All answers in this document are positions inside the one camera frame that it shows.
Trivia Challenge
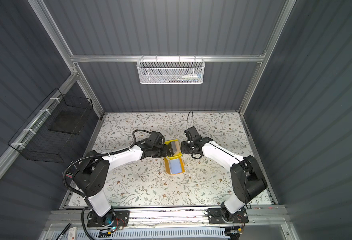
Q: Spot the aluminium front rail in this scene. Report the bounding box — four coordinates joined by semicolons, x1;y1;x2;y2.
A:
44;205;291;230

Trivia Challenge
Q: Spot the stack of credit cards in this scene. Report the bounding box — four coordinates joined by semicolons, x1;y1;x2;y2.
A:
167;140;181;157

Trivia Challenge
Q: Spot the black pen foreground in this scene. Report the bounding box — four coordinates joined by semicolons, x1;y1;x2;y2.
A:
56;224;71;240

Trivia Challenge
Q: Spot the black wire mesh basket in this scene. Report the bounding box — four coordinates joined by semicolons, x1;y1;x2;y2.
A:
8;91;94;164

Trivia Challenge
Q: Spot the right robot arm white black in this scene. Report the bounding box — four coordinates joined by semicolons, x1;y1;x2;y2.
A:
181;127;268;218

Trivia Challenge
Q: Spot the yellow plastic card tray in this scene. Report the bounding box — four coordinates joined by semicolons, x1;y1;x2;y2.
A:
165;139;182;160

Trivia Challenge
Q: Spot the white tube in basket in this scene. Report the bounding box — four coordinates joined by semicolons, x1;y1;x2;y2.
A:
181;74;203;81

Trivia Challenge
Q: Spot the white wire mesh basket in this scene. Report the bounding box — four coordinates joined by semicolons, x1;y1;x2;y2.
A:
137;59;205;85

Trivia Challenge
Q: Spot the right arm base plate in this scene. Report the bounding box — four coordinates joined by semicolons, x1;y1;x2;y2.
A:
203;208;249;225

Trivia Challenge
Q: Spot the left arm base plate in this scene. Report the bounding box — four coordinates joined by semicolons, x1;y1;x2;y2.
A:
87;210;130;228

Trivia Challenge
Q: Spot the black corrugated cable left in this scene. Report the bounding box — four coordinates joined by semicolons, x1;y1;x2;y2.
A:
61;129;153;240

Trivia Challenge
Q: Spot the white small box foreground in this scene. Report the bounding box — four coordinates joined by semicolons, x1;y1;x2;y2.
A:
68;227;78;240

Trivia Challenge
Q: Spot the yellow leather card holder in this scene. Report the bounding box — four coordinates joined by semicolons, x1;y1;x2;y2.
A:
165;158;185;175

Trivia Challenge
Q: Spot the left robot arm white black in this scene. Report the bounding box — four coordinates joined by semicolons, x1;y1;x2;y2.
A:
73;130;175;218

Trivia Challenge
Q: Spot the black pad in basket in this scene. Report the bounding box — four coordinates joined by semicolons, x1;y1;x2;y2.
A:
48;111;87;135

